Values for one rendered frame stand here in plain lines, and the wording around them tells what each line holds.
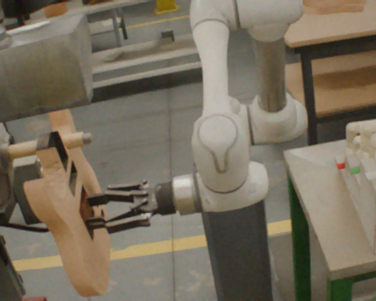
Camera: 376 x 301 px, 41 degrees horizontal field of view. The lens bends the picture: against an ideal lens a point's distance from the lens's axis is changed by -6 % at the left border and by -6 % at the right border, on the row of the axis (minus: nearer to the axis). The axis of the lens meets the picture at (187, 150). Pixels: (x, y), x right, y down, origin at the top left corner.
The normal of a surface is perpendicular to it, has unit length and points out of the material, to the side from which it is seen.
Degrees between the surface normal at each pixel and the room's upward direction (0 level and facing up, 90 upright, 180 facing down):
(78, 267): 83
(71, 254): 71
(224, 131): 40
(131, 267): 0
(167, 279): 0
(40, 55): 90
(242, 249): 90
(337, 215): 0
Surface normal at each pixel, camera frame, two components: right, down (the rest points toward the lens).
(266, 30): 0.05, 0.90
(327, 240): -0.17, -0.87
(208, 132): -0.06, -0.38
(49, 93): 0.04, 0.46
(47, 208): 0.09, 0.67
